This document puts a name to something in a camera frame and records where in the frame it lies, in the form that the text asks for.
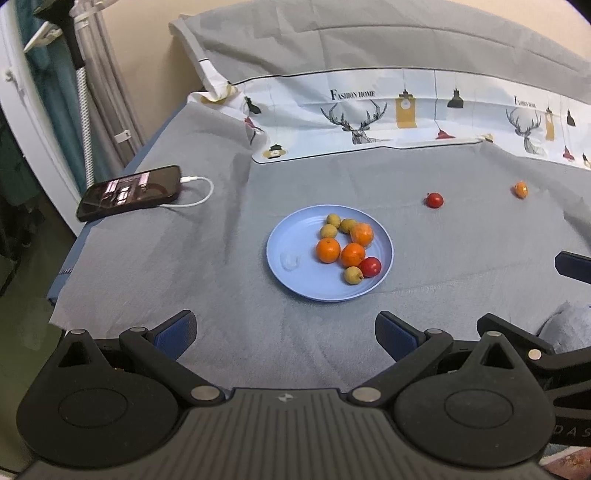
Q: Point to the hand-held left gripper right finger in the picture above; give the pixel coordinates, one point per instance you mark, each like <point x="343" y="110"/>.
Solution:
<point x="396" y="337"/>

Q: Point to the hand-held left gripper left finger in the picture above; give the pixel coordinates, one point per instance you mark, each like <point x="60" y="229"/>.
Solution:
<point x="176" y="331"/>

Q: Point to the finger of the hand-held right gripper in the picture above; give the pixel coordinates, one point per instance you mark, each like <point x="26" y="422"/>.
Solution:
<point x="575" y="266"/>
<point x="517" y="335"/>

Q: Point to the red cherry tomato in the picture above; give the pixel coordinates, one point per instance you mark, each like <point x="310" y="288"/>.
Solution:
<point x="434" y="200"/>
<point x="371" y="267"/>

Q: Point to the yellow-green round fruit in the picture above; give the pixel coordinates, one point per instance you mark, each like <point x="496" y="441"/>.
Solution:
<point x="328" y="231"/>
<point x="352" y="275"/>
<point x="348" y="226"/>
<point x="334" y="219"/>

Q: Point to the plastic orange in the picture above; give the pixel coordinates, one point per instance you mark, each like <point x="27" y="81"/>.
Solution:
<point x="362" y="234"/>

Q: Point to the large orange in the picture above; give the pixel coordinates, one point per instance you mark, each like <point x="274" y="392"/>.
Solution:
<point x="328" y="250"/>

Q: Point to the blue plate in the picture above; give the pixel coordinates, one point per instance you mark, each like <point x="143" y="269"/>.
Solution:
<point x="295" y="235"/>

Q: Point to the grey cloth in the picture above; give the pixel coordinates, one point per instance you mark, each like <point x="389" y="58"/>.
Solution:
<point x="568" y="325"/>

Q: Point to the grey bed sheet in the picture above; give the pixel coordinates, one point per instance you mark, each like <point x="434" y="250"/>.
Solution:
<point x="184" y="263"/>

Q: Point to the small orange with stem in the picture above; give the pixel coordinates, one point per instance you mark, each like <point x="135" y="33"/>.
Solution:
<point x="521" y="189"/>

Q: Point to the blue mattress sheet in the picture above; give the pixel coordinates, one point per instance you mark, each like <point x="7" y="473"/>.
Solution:
<point x="62" y="281"/>

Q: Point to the clear plastic wrap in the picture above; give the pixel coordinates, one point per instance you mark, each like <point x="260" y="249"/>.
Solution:
<point x="291" y="261"/>

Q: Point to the black smartphone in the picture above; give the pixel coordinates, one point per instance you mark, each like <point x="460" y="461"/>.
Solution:
<point x="129" y="191"/>

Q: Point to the black and white pole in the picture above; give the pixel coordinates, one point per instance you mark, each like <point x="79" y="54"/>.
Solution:
<point x="83" y="106"/>

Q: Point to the teal hanging clothes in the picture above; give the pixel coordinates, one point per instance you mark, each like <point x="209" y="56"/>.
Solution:
<point x="51" y="92"/>

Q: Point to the deer printed blanket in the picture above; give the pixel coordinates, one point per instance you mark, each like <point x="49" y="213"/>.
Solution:
<point x="369" y="46"/>

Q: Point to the white wardrobe frame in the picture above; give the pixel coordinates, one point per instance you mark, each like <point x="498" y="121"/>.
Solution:
<point x="27" y="129"/>

